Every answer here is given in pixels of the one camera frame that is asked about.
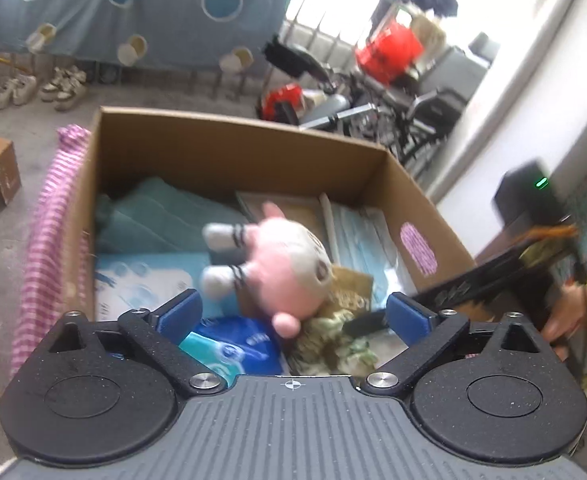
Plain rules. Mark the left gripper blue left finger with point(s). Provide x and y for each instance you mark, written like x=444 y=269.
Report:
x=178 y=317

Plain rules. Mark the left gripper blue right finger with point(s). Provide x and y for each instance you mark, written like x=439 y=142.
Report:
x=409 y=319

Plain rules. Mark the blue bandage box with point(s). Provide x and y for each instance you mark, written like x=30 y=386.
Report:
x=132 y=281

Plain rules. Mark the wet wipes pack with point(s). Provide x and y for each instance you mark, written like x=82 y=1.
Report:
x=234 y=346

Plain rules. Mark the brown tissue pack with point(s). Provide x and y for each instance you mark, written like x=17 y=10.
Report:
x=350 y=290

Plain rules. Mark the green floral scrunchie cloth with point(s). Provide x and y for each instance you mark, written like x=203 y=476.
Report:
x=323 y=348

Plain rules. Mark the blue face mask pack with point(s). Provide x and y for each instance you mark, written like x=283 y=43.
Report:
x=359 y=239

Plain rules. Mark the teal waffle cloth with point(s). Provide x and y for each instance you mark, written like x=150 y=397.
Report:
x=155 y=218

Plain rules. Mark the pink white plush toy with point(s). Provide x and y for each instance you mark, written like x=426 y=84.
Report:
x=287 y=269

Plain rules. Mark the person right hand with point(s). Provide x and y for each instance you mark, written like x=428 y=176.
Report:
x=568 y=315

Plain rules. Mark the pink checkered tablecloth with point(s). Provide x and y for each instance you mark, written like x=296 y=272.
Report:
x=41 y=292

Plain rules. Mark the brown cardboard box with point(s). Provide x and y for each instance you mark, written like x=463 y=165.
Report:
x=217 y=156

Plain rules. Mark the wheelchair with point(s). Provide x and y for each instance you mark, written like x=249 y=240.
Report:
x=424 y=111

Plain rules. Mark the red bag on floor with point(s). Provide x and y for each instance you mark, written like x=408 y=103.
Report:
x=284 y=105

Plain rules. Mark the black white sneaker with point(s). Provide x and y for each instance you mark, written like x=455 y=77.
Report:
x=72 y=89
x=59 y=82

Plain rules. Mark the beige hanging towel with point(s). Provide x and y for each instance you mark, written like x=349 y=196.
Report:
x=430 y=35

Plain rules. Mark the red plastic bag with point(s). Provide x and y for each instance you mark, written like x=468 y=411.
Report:
x=390 y=53

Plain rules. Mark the blue patterned hanging sheet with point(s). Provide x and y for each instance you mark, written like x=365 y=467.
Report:
x=159 y=34

